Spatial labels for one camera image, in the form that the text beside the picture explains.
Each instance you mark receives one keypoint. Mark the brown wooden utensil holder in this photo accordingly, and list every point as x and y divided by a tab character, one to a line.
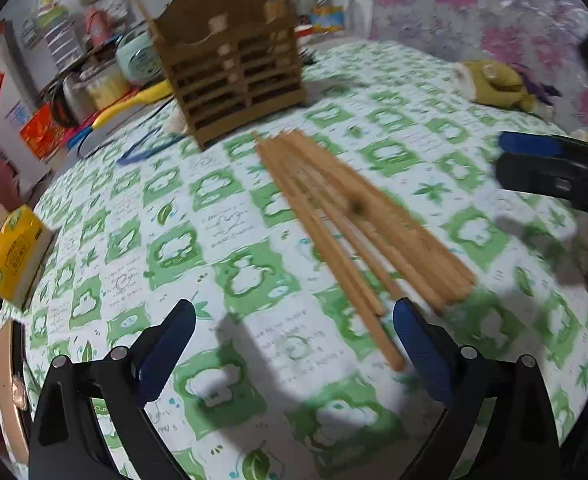
229	70

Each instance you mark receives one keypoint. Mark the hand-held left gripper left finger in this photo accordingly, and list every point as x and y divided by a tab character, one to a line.
166	347

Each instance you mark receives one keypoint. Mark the blue band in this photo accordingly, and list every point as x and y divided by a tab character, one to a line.
144	152

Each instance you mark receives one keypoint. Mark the white fridge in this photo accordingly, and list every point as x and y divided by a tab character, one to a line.
4	140

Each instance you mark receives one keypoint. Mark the red gift box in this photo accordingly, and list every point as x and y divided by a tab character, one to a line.
44	132

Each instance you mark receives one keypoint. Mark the steel electric kettle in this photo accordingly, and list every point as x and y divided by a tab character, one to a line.
71	100

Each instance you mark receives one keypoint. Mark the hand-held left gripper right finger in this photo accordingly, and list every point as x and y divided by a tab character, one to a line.
421	347

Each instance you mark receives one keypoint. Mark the olive plush toy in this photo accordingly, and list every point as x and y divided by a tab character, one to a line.
499	85

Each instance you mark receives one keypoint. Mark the pile of wooden chopsticks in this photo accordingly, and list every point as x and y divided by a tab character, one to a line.
344	210

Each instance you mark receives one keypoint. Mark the clear plastic drawer unit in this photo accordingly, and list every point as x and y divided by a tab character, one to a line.
59	40

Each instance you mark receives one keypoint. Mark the yellow frying pan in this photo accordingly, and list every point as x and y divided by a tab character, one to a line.
129	102

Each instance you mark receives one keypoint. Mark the pink floral cloth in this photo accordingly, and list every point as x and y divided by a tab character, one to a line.
474	5

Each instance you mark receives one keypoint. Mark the rose gold flat device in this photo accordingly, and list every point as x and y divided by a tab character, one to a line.
9	395

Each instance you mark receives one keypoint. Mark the white pot with lid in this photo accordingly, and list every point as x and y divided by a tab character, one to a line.
106	85

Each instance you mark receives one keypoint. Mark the light green rice cooker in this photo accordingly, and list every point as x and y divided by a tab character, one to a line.
136	57

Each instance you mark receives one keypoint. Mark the white container blue label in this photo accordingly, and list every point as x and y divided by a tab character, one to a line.
328	19

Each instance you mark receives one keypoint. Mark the white cabinet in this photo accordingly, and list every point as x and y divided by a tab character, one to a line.
351	5

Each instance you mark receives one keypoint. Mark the beige knitted cloth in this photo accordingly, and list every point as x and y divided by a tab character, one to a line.
178	124

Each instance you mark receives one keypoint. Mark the yellow tissue pack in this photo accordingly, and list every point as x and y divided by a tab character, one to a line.
16	255

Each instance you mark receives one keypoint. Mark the pink thermos jug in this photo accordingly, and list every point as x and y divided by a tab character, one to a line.
98	27

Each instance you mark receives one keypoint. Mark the green white printed tablecloth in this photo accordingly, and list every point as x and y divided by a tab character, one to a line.
224	270

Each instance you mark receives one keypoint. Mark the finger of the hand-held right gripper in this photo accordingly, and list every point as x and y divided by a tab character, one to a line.
539	172
529	143

